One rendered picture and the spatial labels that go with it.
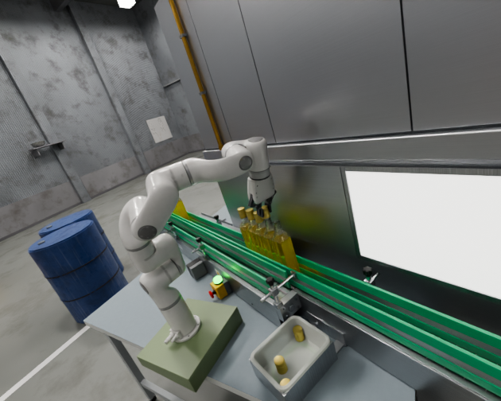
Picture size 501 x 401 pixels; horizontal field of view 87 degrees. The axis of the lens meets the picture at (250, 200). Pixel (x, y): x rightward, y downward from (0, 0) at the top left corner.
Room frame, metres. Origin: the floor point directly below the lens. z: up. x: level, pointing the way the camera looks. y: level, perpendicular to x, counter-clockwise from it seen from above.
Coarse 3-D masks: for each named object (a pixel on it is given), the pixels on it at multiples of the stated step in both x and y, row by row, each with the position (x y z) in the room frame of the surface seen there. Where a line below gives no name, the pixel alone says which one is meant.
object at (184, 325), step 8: (176, 304) 0.85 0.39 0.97; (184, 304) 0.88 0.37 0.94; (168, 312) 0.83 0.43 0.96; (176, 312) 0.84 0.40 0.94; (184, 312) 0.86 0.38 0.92; (168, 320) 0.84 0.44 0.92; (176, 320) 0.83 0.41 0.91; (184, 320) 0.84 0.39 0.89; (192, 320) 0.87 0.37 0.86; (176, 328) 0.83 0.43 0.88; (184, 328) 0.84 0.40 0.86; (192, 328) 0.85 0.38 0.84; (176, 336) 0.83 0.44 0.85; (184, 336) 0.83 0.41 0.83; (192, 336) 0.83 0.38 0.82
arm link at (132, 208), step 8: (136, 200) 0.82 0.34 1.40; (144, 200) 0.81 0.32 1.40; (128, 208) 0.82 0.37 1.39; (136, 208) 0.78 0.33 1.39; (120, 216) 0.82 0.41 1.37; (128, 216) 0.82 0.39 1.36; (120, 224) 0.81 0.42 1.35; (128, 224) 0.81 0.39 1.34; (120, 232) 0.80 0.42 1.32; (128, 232) 0.80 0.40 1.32; (128, 240) 0.79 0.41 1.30; (136, 240) 0.79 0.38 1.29; (128, 248) 0.79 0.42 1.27; (136, 248) 0.79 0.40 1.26
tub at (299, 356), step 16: (288, 320) 0.73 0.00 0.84; (304, 320) 0.71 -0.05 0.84; (272, 336) 0.69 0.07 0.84; (288, 336) 0.71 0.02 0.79; (320, 336) 0.64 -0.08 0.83; (256, 352) 0.65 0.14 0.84; (272, 352) 0.67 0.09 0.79; (288, 352) 0.67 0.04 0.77; (304, 352) 0.65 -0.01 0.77; (320, 352) 0.58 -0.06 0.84; (272, 368) 0.63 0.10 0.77; (288, 368) 0.62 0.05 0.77; (304, 368) 0.55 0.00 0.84; (288, 384) 0.52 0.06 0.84
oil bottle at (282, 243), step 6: (276, 234) 0.90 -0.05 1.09; (282, 234) 0.89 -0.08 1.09; (288, 234) 0.90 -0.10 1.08; (276, 240) 0.89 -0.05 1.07; (282, 240) 0.88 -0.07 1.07; (288, 240) 0.89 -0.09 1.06; (276, 246) 0.90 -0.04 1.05; (282, 246) 0.87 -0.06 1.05; (288, 246) 0.88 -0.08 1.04; (276, 252) 0.91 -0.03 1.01; (282, 252) 0.87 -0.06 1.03; (288, 252) 0.88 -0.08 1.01; (294, 252) 0.89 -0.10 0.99; (282, 258) 0.88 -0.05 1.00; (288, 258) 0.88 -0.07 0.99; (294, 258) 0.89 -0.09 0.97; (288, 264) 0.87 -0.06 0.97; (294, 264) 0.89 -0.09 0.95
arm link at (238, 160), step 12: (228, 156) 0.79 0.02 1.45; (240, 156) 0.79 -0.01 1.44; (252, 156) 0.81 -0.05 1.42; (192, 168) 0.80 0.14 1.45; (204, 168) 0.79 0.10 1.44; (216, 168) 0.78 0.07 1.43; (228, 168) 0.78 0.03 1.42; (240, 168) 0.80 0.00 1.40; (192, 180) 0.80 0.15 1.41; (204, 180) 0.81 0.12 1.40; (216, 180) 0.80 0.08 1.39
